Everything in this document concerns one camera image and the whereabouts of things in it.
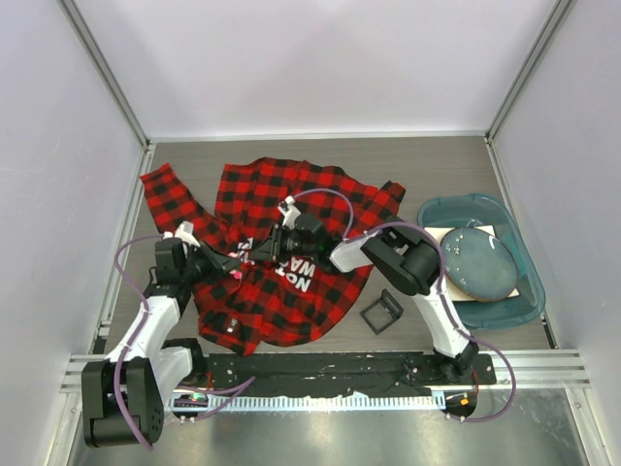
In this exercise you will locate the small black square frame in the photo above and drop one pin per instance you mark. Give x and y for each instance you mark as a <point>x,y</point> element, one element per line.
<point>382,313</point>

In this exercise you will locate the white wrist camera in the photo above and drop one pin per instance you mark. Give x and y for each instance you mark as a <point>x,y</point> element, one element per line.
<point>183,232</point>
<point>289,212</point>

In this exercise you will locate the red black plaid shirt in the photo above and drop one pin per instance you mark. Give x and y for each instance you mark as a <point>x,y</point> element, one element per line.
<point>288,303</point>

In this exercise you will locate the aluminium front rail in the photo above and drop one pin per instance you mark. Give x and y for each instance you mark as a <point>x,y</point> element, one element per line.
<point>530,369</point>

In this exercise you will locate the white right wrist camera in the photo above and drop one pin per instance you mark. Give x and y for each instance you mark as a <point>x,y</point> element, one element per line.
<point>289,212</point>

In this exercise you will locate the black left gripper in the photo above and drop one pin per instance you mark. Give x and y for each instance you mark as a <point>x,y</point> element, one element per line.
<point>216,261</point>

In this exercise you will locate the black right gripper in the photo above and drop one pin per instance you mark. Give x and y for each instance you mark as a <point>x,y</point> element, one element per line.
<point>272,249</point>

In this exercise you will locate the teal plastic bin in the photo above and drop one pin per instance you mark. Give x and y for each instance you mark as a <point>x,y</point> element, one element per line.
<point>490,275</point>

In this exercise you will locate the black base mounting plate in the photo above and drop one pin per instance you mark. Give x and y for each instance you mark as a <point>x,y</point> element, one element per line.
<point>327,375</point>

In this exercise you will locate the blue round ceramic plate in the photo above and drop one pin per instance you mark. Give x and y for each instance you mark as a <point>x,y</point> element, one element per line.
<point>478,264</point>

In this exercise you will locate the pink white flower brooch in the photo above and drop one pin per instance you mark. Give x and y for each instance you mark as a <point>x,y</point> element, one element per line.
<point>237,273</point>

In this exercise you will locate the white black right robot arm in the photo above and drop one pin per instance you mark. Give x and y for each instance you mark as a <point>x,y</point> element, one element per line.
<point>406,255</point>

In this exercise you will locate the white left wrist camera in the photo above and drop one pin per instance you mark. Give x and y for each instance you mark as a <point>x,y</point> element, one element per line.
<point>183,232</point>

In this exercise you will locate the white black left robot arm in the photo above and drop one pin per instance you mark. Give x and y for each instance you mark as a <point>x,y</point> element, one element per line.
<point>123,394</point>

